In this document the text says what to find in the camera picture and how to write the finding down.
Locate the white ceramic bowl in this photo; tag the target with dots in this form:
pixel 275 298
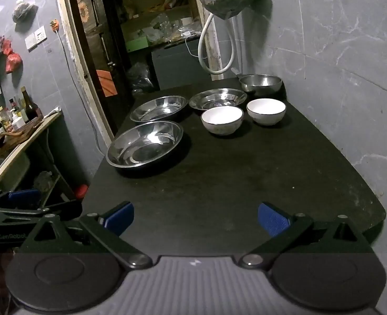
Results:
pixel 222 120
pixel 266 111

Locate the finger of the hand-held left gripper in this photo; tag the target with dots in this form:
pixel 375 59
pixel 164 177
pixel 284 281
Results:
pixel 24 195
pixel 60 208

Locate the black plastic bag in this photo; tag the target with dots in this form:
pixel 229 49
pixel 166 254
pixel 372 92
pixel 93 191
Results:
pixel 141 77

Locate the cluttered storage shelf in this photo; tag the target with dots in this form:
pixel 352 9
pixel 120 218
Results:
pixel 157 6

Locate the wooden root tray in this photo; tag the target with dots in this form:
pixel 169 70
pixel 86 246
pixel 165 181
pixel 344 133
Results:
pixel 19 133

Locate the wooden counter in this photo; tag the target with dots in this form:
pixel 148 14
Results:
pixel 16 152

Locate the white wall switch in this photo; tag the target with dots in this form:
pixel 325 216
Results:
pixel 31 42

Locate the green box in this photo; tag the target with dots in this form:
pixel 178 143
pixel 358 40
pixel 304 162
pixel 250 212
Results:
pixel 136 44

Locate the orange poster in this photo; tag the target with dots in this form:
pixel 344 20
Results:
pixel 106 82

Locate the yellow cap bottle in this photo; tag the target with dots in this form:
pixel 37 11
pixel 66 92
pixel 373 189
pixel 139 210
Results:
pixel 3 117

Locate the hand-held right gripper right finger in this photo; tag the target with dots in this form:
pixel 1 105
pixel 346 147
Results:
pixel 272 220

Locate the grey cabinet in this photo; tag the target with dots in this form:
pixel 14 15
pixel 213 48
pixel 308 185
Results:
pixel 180 69

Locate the steel bowl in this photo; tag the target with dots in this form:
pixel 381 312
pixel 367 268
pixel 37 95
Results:
pixel 260 83
pixel 218 99

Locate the white bottle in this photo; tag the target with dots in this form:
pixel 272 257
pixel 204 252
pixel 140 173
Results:
pixel 18 122

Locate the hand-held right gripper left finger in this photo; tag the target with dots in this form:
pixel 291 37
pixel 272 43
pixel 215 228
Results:
pixel 119 218

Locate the dark wooden door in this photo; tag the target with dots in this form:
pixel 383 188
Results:
pixel 95 39

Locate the large steel plate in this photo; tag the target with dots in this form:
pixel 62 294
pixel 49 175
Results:
pixel 144 144

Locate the small hanging plastic bag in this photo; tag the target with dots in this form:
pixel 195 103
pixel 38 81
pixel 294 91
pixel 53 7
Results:
pixel 22 10

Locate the red plastic bag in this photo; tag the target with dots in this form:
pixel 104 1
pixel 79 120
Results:
pixel 13 61
pixel 6 46

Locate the tall dark bottle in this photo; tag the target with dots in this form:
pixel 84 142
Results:
pixel 29 105

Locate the white wall socket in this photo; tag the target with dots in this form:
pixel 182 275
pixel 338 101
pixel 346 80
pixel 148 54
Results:
pixel 41 33

